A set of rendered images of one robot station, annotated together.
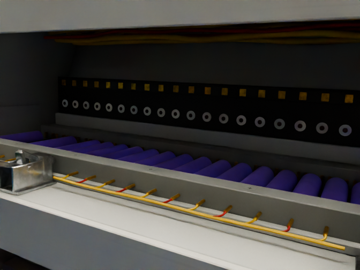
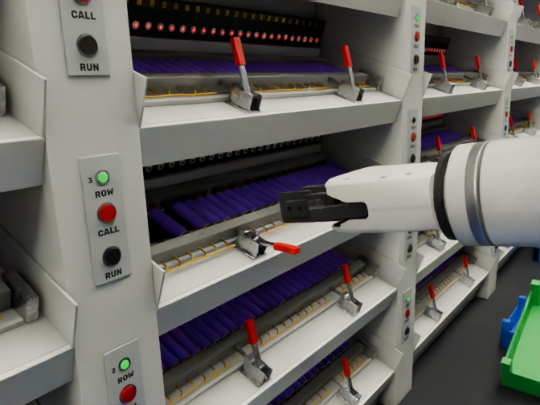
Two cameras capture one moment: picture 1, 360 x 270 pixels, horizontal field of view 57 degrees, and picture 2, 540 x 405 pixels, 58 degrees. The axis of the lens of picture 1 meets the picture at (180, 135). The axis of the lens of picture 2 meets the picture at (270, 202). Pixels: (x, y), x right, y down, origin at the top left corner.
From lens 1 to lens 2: 77 cm
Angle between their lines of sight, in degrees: 81
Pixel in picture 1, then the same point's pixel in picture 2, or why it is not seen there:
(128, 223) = (305, 233)
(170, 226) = (308, 225)
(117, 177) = (271, 218)
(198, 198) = not seen: hidden behind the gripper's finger
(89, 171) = (258, 223)
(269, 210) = not seen: hidden behind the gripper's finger
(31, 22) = (231, 145)
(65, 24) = (254, 144)
